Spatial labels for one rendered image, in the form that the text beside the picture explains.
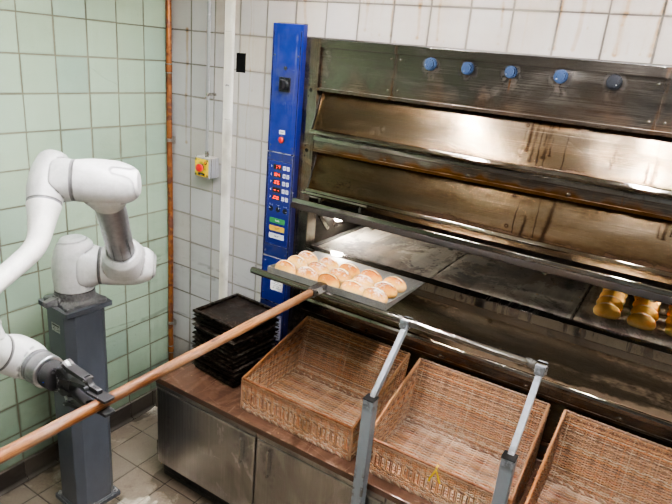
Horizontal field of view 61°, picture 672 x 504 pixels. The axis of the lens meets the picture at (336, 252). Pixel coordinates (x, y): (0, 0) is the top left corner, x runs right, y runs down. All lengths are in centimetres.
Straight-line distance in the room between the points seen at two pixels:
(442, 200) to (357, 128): 47
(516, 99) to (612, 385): 109
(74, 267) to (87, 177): 63
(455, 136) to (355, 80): 50
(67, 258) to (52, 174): 59
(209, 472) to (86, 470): 53
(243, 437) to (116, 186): 121
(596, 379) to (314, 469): 112
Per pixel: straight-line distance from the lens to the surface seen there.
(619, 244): 219
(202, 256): 316
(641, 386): 237
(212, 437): 271
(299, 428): 241
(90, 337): 259
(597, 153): 216
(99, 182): 191
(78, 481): 295
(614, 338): 230
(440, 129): 230
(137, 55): 302
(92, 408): 154
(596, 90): 216
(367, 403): 202
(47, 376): 166
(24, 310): 290
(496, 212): 226
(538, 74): 220
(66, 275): 247
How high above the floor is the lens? 205
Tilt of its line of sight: 19 degrees down
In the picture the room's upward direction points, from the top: 5 degrees clockwise
